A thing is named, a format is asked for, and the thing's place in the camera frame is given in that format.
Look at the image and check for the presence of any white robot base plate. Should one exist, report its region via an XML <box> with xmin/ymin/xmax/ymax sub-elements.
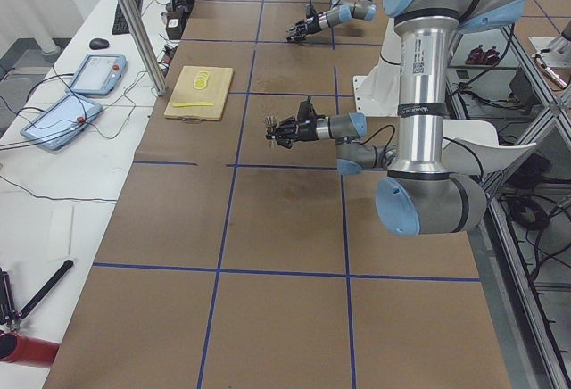
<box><xmin>353</xmin><ymin>18</ymin><xmax>401</xmax><ymax>117</ymax></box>

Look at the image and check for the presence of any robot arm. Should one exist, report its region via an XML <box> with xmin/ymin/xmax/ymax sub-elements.
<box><xmin>286</xmin><ymin>0</ymin><xmax>377</xmax><ymax>42</ymax></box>
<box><xmin>266</xmin><ymin>0</ymin><xmax>525</xmax><ymax>236</ymax></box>

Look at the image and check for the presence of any aluminium frame post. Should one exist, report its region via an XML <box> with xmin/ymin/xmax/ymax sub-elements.
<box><xmin>117</xmin><ymin>0</ymin><xmax>167</xmax><ymax>96</ymax></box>

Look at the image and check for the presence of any left blue teach pendant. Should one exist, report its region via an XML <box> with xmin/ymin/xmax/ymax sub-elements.
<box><xmin>21</xmin><ymin>93</ymin><xmax>103</xmax><ymax>151</ymax></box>

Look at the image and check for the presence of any black tripod leg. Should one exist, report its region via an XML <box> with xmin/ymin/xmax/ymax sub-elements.
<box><xmin>16</xmin><ymin>259</ymin><xmax>74</xmax><ymax>322</ymax></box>

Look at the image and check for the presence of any blue teach pendant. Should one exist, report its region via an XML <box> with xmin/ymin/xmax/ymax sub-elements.
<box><xmin>21</xmin><ymin>93</ymin><xmax>103</xmax><ymax>151</ymax></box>
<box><xmin>67</xmin><ymin>54</ymin><xmax>127</xmax><ymax>97</ymax></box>

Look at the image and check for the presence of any black keyboard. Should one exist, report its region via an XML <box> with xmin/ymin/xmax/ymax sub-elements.
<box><xmin>112</xmin><ymin>0</ymin><xmax>145</xmax><ymax>36</ymax></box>

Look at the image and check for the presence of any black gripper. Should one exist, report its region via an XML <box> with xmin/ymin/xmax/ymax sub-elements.
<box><xmin>271</xmin><ymin>99</ymin><xmax>318</xmax><ymax>148</ymax></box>
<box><xmin>286</xmin><ymin>4</ymin><xmax>321</xmax><ymax>42</ymax></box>

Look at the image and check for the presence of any yellow plastic knife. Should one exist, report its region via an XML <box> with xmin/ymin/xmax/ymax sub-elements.
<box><xmin>172</xmin><ymin>101</ymin><xmax>214</xmax><ymax>108</ymax></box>

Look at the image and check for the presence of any wooden cutting board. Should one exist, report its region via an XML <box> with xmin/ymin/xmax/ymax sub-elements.
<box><xmin>164</xmin><ymin>66</ymin><xmax>234</xmax><ymax>121</ymax></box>

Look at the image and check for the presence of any black computer mouse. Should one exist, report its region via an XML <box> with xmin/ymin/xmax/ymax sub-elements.
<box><xmin>89</xmin><ymin>37</ymin><xmax>110</xmax><ymax>50</ymax></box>

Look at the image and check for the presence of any red cylinder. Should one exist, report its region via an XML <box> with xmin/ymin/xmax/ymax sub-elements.
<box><xmin>1</xmin><ymin>332</ymin><xmax>60</xmax><ymax>368</ymax></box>

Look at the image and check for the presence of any steel cocktail shaker cup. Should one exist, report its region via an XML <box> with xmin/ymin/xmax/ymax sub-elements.
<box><xmin>264</xmin><ymin>115</ymin><xmax>277</xmax><ymax>148</ymax></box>

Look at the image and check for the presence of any white plastic chair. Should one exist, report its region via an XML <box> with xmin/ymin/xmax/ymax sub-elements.
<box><xmin>442</xmin><ymin>120</ymin><xmax>537</xmax><ymax>175</ymax></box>

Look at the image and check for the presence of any right blue teach pendant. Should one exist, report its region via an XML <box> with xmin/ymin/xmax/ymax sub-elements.
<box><xmin>67</xmin><ymin>54</ymin><xmax>127</xmax><ymax>97</ymax></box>

